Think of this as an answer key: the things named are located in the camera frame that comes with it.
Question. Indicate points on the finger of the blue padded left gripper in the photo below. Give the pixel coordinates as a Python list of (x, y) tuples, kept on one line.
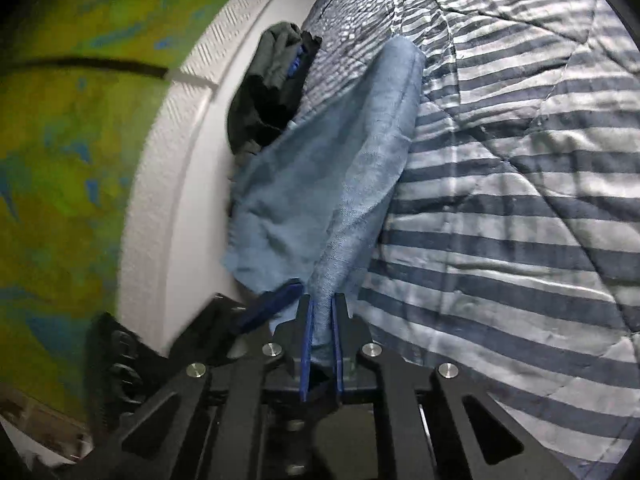
[(267, 306)]

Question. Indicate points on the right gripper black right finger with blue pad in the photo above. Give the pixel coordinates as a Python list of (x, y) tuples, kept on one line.
[(349, 334)]

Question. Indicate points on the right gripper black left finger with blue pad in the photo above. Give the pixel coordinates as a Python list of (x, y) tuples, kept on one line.
[(295, 339)]

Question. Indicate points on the blue denim garment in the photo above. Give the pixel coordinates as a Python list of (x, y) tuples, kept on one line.
[(311, 205)]

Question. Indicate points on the striped blue white bedspread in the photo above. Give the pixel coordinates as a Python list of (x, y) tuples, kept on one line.
[(511, 247)]

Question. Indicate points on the dark grey folded garment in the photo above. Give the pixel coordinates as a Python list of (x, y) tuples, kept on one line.
[(269, 94)]

